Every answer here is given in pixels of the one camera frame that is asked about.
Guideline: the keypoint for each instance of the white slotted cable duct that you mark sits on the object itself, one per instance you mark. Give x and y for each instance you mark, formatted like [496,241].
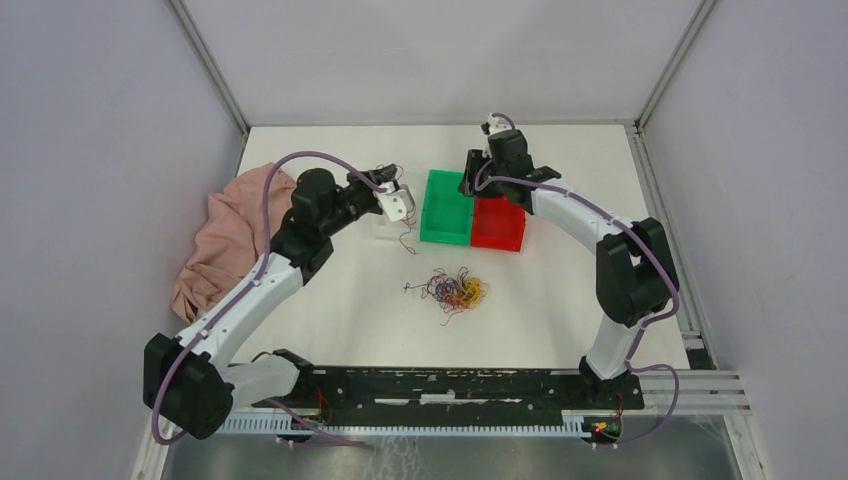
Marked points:
[281,424]

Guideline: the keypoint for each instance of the clear plastic bin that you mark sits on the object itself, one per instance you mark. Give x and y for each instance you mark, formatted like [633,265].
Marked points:
[382,229]

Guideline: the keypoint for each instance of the green plastic bin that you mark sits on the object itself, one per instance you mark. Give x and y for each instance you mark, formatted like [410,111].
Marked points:
[447,215]

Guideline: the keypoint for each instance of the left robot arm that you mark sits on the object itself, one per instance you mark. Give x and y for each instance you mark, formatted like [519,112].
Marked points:
[189,381]

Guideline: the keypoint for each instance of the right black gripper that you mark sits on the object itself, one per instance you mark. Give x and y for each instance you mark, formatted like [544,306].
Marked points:
[467,186]

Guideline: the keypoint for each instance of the pink cloth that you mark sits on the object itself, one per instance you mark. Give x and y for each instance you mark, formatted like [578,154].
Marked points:
[225,247]

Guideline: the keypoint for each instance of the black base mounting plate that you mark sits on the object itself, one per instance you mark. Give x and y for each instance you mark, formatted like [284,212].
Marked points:
[443,397]

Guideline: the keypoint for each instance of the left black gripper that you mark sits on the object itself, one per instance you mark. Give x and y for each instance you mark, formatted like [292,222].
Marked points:
[382,175]

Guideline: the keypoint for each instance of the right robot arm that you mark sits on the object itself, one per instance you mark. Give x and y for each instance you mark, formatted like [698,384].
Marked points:
[636,283]

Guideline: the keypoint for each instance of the red plastic bin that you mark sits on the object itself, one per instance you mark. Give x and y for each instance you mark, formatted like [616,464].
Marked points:
[498,224]

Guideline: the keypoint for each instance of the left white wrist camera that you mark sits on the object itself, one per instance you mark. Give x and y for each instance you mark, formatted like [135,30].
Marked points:
[397,205]

